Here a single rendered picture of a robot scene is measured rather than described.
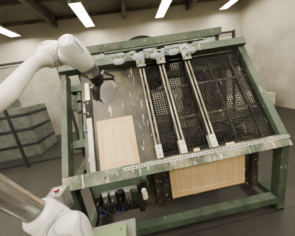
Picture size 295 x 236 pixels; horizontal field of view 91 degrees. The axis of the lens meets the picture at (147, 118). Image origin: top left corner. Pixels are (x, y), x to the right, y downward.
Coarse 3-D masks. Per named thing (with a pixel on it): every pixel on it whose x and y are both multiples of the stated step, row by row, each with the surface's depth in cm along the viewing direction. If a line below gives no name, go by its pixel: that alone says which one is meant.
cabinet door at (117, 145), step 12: (108, 120) 149; (120, 120) 149; (132, 120) 149; (108, 132) 146; (120, 132) 146; (132, 132) 146; (108, 144) 142; (120, 144) 142; (132, 144) 142; (108, 156) 138; (120, 156) 138; (132, 156) 138; (108, 168) 135
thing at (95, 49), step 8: (184, 32) 206; (192, 32) 207; (200, 32) 208; (208, 32) 210; (216, 32) 211; (128, 40) 201; (136, 40) 202; (144, 40) 203; (152, 40) 204; (160, 40) 205; (168, 40) 206; (176, 40) 207; (216, 40) 218; (88, 48) 198; (96, 48) 199; (104, 48) 200; (112, 48) 201; (120, 48) 202; (128, 48) 205; (80, 80) 215
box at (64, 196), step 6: (60, 186) 114; (66, 186) 114; (54, 192) 108; (60, 192) 107; (66, 192) 112; (54, 198) 104; (60, 198) 105; (66, 198) 111; (72, 198) 118; (66, 204) 109; (72, 204) 117
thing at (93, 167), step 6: (84, 84) 160; (90, 96) 158; (90, 102) 154; (90, 120) 147; (90, 126) 145; (90, 132) 143; (90, 138) 141; (90, 144) 139; (90, 150) 138; (90, 156) 136; (90, 162) 134; (90, 168) 133; (96, 168) 136
